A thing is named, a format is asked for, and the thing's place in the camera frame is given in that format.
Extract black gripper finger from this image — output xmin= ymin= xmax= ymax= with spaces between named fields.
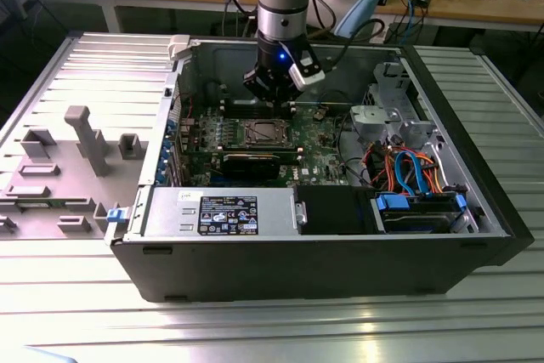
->
xmin=242 ymin=66 xmax=281 ymax=119
xmin=277 ymin=77 xmax=305 ymax=119

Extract silver CPU with green edge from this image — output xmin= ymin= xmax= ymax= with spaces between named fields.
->
xmin=249 ymin=122 xmax=286 ymax=143

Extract black RAM slot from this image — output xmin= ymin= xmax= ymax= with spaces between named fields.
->
xmin=221 ymin=110 xmax=298 ymax=116
xmin=223 ymin=146 xmax=301 ymax=155
xmin=221 ymin=114 xmax=298 ymax=120

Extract green motherboard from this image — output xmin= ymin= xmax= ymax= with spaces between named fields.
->
xmin=178 ymin=101 xmax=362 ymax=188

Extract black graphics card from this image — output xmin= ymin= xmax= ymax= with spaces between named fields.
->
xmin=220 ymin=150 xmax=281 ymax=181

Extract pale grey case latch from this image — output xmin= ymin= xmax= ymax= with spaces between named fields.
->
xmin=167 ymin=34 xmax=192 ymax=61

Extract perforated metal drive cage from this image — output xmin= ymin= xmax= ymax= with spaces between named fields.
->
xmin=350 ymin=60 xmax=443 ymax=156

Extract grey power supply with label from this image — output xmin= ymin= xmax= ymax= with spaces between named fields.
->
xmin=142 ymin=186 xmax=298 ymax=239

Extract black and grey PC case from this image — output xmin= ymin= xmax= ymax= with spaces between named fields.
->
xmin=104 ymin=33 xmax=536 ymax=304

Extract hard disk in blue carrier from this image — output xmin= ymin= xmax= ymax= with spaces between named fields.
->
xmin=371 ymin=191 xmax=469 ymax=235

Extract grey parts rack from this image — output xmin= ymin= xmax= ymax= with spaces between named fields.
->
xmin=0 ymin=105 xmax=150 ymax=241

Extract pale blue object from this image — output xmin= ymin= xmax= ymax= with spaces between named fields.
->
xmin=19 ymin=344 xmax=84 ymax=363

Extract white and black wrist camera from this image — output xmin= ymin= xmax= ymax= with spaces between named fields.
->
xmin=287 ymin=41 xmax=327 ymax=93

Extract thin red wire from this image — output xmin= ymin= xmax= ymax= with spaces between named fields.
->
xmin=169 ymin=93 xmax=197 ymax=122

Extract black wire bundle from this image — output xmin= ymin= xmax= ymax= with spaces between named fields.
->
xmin=333 ymin=89 xmax=375 ymax=188

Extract black camera cable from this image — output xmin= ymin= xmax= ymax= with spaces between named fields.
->
xmin=320 ymin=17 xmax=387 ymax=76

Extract blue flat data wire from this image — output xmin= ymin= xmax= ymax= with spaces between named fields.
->
xmin=394 ymin=148 xmax=431 ymax=199

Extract blue cable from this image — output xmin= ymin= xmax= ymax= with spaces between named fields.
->
xmin=402 ymin=0 xmax=422 ymax=41

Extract orange wire bundle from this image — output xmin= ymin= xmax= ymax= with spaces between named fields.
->
xmin=365 ymin=145 xmax=448 ymax=194

